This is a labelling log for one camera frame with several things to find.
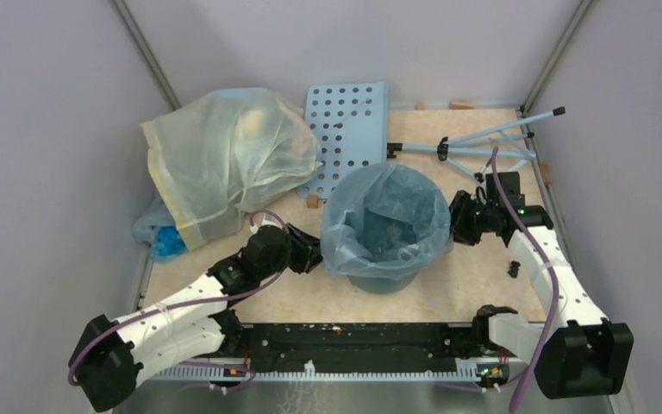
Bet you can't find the blue crumpled bag at wall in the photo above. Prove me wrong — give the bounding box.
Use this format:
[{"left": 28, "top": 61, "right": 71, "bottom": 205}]
[{"left": 132, "top": 196, "right": 189, "bottom": 262}]

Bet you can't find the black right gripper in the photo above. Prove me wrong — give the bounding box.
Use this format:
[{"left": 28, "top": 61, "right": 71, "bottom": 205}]
[{"left": 431, "top": 191, "right": 497, "bottom": 246}]

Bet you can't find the small black plastic part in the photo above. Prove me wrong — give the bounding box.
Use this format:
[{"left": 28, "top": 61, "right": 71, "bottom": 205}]
[{"left": 507, "top": 260, "right": 521, "bottom": 279}]

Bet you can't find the large translucent yellowish bag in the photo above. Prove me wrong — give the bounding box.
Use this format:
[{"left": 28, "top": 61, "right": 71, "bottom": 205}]
[{"left": 141, "top": 88, "right": 321, "bottom": 250}]

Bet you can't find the light blue metal stool frame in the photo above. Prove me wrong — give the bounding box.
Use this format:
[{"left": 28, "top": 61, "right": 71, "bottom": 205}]
[{"left": 386, "top": 106, "right": 566, "bottom": 182}]

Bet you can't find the wooden block left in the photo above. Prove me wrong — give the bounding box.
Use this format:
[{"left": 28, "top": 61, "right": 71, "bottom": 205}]
[{"left": 306, "top": 195, "right": 319, "bottom": 209}]

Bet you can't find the light blue trash bag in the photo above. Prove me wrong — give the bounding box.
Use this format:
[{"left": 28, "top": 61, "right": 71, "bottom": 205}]
[{"left": 320, "top": 163, "right": 453, "bottom": 282}]

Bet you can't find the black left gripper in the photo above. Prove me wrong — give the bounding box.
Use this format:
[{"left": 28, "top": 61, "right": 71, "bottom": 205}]
[{"left": 259, "top": 223, "right": 334, "bottom": 280}]

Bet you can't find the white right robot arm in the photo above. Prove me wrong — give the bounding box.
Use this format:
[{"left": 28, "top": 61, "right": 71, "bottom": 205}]
[{"left": 449, "top": 172, "right": 634, "bottom": 399}]

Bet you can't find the light blue cable comb strip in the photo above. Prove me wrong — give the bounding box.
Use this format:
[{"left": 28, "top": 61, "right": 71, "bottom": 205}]
[{"left": 153, "top": 361, "right": 480, "bottom": 383}]

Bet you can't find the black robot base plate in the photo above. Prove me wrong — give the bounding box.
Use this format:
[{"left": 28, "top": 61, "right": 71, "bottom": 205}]
[{"left": 225, "top": 321, "right": 529, "bottom": 375}]

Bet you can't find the light blue perforated board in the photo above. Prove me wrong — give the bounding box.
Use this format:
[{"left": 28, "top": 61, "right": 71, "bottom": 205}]
[{"left": 297, "top": 81, "right": 390, "bottom": 199}]

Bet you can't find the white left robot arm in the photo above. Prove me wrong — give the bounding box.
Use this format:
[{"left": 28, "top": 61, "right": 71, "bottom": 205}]
[{"left": 67, "top": 224, "right": 322, "bottom": 412}]

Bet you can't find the teal plastic trash bin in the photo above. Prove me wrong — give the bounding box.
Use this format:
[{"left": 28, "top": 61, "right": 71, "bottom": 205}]
[{"left": 345, "top": 272, "right": 418, "bottom": 295}]

